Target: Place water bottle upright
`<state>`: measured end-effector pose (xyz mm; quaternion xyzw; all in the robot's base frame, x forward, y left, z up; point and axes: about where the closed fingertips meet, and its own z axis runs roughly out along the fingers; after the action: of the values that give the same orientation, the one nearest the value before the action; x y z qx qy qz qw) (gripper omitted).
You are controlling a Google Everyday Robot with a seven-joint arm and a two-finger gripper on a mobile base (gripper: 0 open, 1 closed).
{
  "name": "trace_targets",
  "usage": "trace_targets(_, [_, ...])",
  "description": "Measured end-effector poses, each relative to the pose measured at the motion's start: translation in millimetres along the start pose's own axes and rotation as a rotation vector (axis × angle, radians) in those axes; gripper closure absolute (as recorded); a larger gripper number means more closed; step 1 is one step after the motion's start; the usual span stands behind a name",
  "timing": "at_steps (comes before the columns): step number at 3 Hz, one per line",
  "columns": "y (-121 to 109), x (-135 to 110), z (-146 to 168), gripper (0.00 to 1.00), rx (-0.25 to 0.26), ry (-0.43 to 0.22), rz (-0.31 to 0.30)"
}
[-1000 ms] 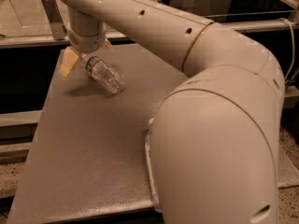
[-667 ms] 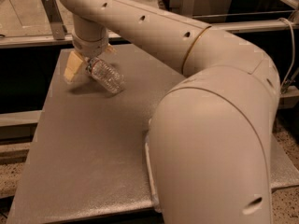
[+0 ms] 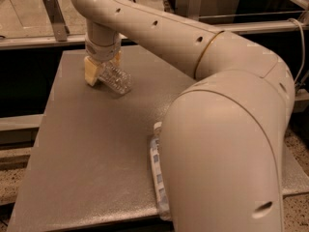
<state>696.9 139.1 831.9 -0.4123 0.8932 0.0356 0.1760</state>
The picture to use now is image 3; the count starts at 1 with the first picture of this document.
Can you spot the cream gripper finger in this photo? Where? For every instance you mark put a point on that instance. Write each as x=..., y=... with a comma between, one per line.
x=117, y=59
x=92, y=70

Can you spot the white rounded gripper body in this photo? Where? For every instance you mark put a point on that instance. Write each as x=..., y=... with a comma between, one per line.
x=101, y=52

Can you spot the clear ribbed water bottle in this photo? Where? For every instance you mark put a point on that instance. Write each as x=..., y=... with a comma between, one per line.
x=115, y=78

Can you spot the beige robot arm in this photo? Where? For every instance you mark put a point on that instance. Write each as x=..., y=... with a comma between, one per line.
x=222, y=139

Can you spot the blue labelled water bottle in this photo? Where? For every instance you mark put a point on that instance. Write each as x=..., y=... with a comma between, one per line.
x=159, y=188

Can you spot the left metal rail bracket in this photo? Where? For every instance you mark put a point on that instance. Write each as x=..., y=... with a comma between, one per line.
x=59, y=26

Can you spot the metal rail bracket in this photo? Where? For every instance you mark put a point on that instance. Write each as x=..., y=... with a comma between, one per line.
x=193, y=9
x=59, y=26

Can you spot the right metal rail bracket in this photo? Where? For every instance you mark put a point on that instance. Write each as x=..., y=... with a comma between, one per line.
x=193, y=9

